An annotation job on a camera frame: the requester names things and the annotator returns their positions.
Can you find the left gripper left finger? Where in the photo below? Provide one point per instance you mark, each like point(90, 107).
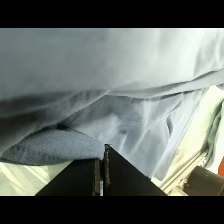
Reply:
point(74, 180)

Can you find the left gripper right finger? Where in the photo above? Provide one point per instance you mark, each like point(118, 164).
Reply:
point(126, 176)

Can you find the blue shirt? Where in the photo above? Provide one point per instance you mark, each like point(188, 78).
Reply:
point(100, 83)

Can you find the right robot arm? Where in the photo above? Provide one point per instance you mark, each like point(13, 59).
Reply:
point(204, 181)

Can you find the light blue garment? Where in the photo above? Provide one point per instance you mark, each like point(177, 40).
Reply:
point(216, 133)

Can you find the silver frame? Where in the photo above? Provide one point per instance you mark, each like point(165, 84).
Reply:
point(186, 171)

